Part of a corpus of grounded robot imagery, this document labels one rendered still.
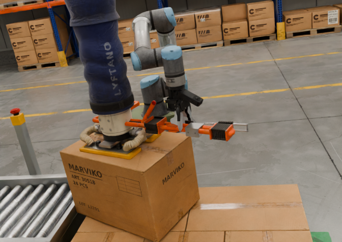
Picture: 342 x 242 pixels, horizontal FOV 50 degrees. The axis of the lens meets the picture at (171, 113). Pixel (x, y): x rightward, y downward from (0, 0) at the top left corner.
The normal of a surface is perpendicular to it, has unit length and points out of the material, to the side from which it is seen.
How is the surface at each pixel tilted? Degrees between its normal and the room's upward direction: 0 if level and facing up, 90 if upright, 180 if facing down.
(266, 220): 0
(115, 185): 90
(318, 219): 0
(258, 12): 90
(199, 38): 89
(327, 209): 0
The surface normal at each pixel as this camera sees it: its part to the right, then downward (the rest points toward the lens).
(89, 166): -0.57, 0.37
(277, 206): -0.15, -0.93
